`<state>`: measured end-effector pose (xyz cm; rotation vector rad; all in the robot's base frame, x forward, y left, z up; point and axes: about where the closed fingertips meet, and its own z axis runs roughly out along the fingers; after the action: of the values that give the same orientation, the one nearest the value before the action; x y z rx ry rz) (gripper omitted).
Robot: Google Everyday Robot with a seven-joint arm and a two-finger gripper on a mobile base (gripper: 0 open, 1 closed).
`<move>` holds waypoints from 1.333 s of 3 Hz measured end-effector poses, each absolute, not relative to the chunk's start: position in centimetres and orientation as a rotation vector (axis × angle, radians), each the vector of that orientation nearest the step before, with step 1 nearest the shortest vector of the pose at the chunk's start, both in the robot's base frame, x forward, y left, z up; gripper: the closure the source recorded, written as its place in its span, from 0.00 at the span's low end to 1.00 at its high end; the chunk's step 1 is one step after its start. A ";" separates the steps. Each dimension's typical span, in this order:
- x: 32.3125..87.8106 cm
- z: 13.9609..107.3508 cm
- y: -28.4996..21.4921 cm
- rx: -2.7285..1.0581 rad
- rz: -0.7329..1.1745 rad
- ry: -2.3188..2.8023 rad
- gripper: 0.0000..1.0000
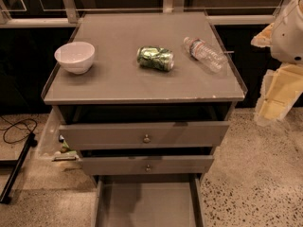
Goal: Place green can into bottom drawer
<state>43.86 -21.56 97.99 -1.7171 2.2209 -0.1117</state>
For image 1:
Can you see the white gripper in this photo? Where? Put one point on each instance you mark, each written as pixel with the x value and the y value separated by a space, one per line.
pixel 289 37

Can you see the crushed green soda can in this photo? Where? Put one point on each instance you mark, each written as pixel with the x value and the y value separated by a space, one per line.
pixel 155 57

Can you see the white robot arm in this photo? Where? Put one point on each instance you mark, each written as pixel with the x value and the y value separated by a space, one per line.
pixel 281 88

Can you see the grey drawer cabinet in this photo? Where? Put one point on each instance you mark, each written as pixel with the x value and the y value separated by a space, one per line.
pixel 118 90

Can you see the grey middle drawer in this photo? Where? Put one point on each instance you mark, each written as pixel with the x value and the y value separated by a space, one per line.
pixel 140 165

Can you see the grey drawer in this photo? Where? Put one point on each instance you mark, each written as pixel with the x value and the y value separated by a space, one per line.
pixel 140 165
pixel 172 200
pixel 144 135

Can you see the grey top drawer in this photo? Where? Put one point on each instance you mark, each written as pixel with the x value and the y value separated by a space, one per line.
pixel 144 135

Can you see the grey bottom drawer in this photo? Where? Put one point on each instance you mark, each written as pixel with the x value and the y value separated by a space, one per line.
pixel 172 200

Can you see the clear plastic water bottle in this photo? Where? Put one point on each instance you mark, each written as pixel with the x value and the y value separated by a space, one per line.
pixel 205 53

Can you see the white ceramic bowl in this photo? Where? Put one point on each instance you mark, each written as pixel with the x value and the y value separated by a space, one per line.
pixel 76 57

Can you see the clear plastic side bin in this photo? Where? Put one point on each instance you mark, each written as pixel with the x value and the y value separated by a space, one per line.
pixel 51 145

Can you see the black floor stand bar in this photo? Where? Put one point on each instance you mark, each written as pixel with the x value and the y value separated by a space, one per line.
pixel 16 165

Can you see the metal railing frame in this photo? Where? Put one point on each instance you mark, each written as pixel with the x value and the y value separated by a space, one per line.
pixel 48 13

